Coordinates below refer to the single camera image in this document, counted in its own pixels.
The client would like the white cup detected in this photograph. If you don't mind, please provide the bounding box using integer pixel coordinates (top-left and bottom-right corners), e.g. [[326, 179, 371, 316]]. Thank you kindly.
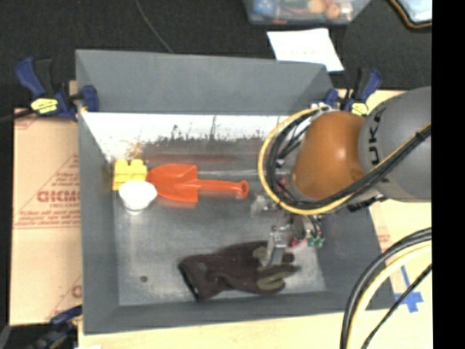
[[118, 180, 158, 211]]

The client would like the yellow toy brick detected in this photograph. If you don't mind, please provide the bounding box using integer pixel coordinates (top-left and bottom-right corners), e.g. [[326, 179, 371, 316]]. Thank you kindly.
[[111, 158, 148, 191]]

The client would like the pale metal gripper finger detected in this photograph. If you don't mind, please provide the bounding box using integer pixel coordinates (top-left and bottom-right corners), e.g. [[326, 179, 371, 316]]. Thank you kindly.
[[265, 236, 276, 268], [270, 232, 288, 268]]

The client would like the orange toy shovel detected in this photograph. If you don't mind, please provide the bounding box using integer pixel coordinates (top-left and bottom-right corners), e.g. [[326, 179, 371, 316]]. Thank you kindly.
[[145, 163, 251, 204]]

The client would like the grey metal bin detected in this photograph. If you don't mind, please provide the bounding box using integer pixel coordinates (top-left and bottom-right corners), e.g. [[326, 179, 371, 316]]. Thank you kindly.
[[74, 49, 396, 334]]

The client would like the brown cardboard board red print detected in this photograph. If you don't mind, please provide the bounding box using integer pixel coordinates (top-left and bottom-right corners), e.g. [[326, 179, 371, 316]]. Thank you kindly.
[[9, 109, 393, 326]]

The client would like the dark brown glove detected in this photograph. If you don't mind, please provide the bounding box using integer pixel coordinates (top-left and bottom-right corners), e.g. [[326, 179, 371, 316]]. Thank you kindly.
[[177, 241, 302, 302]]

